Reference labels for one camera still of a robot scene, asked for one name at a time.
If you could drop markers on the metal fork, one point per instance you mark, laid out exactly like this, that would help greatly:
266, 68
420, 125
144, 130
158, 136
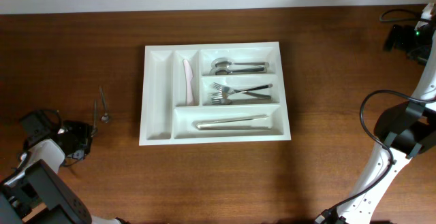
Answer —
225, 91
254, 94
226, 101

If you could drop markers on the metal tweezers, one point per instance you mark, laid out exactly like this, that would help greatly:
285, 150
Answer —
239, 123

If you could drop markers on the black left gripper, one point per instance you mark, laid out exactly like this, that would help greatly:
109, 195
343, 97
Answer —
86, 134

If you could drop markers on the white cutlery tray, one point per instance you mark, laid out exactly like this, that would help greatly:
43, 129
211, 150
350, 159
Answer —
165, 117

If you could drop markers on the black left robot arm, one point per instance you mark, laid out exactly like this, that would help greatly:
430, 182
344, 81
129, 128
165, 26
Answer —
34, 193

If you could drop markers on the large metal spoon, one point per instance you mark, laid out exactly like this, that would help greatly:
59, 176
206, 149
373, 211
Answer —
226, 62
218, 71

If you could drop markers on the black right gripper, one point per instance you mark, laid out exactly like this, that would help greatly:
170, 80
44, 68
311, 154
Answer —
392, 37

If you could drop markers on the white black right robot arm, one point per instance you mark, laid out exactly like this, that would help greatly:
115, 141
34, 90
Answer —
401, 133

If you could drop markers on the pink plastic knife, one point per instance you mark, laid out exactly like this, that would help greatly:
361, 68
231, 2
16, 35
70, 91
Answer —
188, 78

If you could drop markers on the small metal teaspoon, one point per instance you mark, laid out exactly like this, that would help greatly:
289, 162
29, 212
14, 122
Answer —
94, 125
105, 118

